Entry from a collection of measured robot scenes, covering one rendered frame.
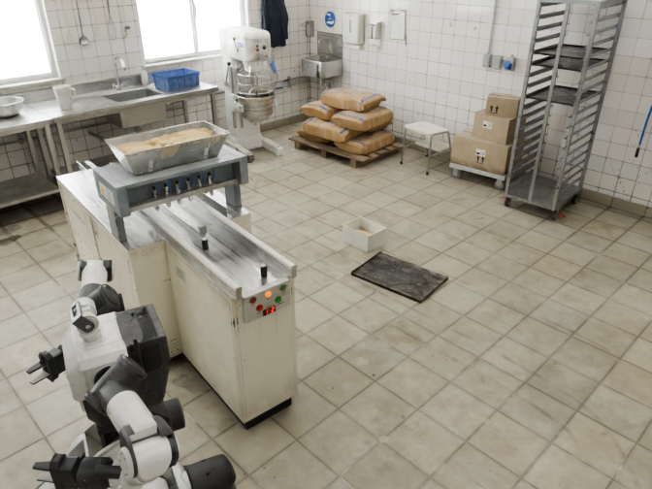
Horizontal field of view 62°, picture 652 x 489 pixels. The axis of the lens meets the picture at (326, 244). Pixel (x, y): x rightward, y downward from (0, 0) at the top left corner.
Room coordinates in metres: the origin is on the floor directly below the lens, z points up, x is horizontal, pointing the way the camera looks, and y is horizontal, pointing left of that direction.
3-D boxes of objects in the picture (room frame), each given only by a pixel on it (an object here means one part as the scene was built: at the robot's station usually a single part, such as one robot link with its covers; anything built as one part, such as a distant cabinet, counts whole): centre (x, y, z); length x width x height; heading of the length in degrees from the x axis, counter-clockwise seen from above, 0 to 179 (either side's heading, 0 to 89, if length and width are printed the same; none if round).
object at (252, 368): (2.32, 0.50, 0.45); 0.70 x 0.34 x 0.90; 39
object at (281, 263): (2.89, 0.77, 0.87); 2.01 x 0.03 x 0.07; 39
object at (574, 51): (4.74, -2.06, 1.41); 0.60 x 0.40 x 0.01; 137
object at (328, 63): (7.23, 0.01, 0.93); 0.99 x 0.38 x 1.09; 44
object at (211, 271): (2.71, 0.99, 0.87); 2.01 x 0.03 x 0.07; 39
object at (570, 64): (4.74, -2.06, 1.32); 0.60 x 0.40 x 0.01; 137
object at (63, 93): (4.93, 2.35, 0.98); 0.20 x 0.14 x 0.20; 84
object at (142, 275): (3.08, 1.11, 0.42); 1.28 x 0.72 x 0.84; 39
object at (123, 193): (2.71, 0.81, 1.01); 0.72 x 0.33 x 0.34; 129
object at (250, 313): (2.03, 0.27, 0.77); 0.24 x 0.04 x 0.14; 129
